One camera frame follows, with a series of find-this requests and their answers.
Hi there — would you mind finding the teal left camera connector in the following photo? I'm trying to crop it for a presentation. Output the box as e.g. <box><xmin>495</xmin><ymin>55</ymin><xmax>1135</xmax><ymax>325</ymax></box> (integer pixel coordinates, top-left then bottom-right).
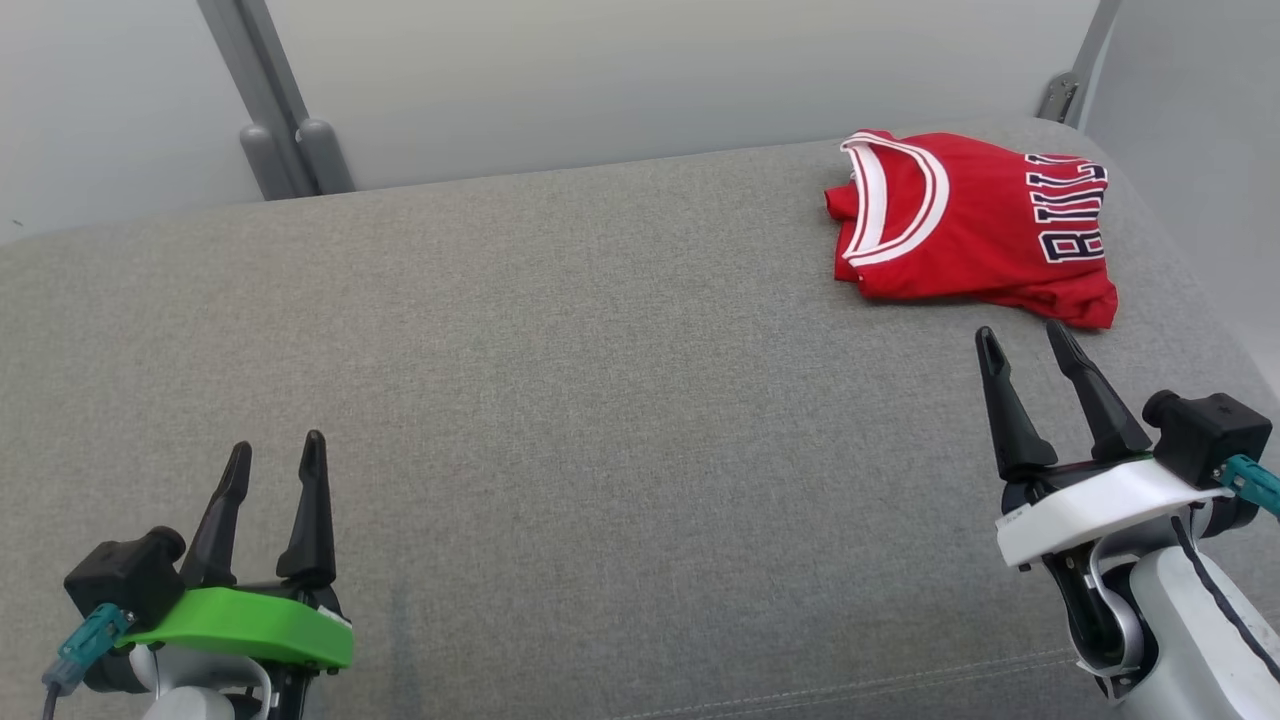
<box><xmin>42</xmin><ymin>603</ymin><xmax>136</xmax><ymax>696</ymax></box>

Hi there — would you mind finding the teal camera connector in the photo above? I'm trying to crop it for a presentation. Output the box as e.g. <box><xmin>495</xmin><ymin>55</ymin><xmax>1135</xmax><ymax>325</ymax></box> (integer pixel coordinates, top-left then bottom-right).
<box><xmin>42</xmin><ymin>603</ymin><xmax>136</xmax><ymax>696</ymax></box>
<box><xmin>1215</xmin><ymin>455</ymin><xmax>1280</xmax><ymax>521</ymax></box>

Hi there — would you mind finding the grey partition post metal bracket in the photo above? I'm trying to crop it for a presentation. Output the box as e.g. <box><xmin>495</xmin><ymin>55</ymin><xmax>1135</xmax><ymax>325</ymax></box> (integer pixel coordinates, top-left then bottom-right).
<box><xmin>1037</xmin><ymin>0</ymin><xmax>1121</xmax><ymax>126</ymax></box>

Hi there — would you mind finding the red Bulls basketball jersey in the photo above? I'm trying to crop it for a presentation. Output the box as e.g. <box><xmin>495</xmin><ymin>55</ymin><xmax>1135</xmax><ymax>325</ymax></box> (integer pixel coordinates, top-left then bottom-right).
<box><xmin>824</xmin><ymin>130</ymin><xmax>1119</xmax><ymax>331</ymax></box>

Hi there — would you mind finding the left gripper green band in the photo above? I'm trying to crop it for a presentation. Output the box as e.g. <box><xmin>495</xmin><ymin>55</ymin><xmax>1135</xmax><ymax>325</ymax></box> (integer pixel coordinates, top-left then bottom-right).
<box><xmin>120</xmin><ymin>430</ymin><xmax>355</xmax><ymax>670</ymax></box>

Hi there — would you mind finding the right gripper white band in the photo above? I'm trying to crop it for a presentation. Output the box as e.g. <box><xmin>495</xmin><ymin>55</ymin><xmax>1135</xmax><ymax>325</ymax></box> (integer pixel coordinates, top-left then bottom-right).
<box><xmin>975</xmin><ymin>320</ymin><xmax>1236</xmax><ymax>569</ymax></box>

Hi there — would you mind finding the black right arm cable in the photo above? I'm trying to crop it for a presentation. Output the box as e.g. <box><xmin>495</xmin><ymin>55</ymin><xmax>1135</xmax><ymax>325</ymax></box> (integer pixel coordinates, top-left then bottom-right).
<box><xmin>1170</xmin><ymin>515</ymin><xmax>1280</xmax><ymax>686</ymax></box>

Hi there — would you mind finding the teal right camera connector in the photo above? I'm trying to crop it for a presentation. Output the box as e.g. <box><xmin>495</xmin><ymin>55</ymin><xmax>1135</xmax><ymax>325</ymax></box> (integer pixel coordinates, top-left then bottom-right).
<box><xmin>1215</xmin><ymin>455</ymin><xmax>1280</xmax><ymax>521</ymax></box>

